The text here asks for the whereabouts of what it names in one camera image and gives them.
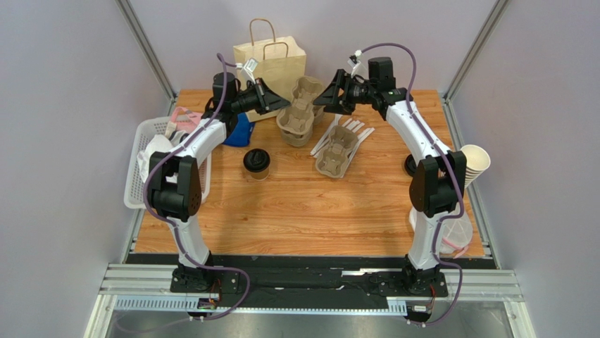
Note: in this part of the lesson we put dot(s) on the stack of paper cups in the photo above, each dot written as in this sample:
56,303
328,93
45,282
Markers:
478,161

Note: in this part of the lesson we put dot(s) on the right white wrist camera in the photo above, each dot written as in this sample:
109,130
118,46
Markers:
355,63

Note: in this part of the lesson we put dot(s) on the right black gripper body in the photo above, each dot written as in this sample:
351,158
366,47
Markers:
341,89

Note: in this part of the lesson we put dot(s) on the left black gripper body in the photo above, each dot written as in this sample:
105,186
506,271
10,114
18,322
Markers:
249,101

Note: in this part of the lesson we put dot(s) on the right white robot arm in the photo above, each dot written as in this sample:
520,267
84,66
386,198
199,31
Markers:
438,183

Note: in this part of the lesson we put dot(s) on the spare black cup lid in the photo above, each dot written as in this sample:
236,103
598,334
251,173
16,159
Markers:
410,165

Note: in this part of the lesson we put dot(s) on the brown paper coffee cup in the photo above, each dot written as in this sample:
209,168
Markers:
259,175

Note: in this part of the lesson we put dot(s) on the white plastic basket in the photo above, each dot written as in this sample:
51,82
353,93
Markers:
146,130

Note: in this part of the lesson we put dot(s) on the single grey pulp cup carrier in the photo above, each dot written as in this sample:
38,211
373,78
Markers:
334,159

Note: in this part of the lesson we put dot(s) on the black plastic cup lid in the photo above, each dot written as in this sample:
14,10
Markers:
256,160

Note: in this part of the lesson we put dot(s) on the brown paper bag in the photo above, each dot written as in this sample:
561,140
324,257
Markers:
281,61

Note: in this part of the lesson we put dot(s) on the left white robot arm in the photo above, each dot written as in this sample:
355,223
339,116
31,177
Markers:
174,188

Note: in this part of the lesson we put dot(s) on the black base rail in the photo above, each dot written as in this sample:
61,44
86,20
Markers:
304,282

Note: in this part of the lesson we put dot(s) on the bundle of white wrapped straws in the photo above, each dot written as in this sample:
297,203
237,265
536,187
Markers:
355,126

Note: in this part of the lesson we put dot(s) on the white crumpled cloth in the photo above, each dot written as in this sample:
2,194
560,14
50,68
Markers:
158,143

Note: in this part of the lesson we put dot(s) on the blue folded cloth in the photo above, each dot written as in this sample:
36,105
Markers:
241,135

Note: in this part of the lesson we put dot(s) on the pink cloth bag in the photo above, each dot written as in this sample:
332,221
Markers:
182,119

